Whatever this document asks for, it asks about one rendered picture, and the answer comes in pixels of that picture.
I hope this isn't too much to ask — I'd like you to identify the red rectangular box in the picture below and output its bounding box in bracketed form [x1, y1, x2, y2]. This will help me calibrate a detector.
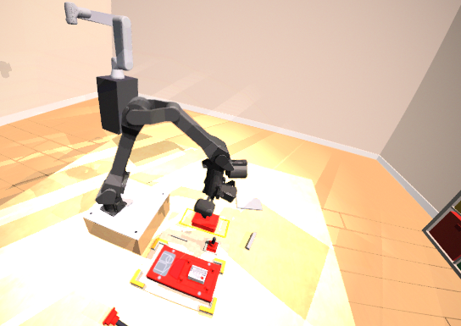
[192, 213, 219, 232]

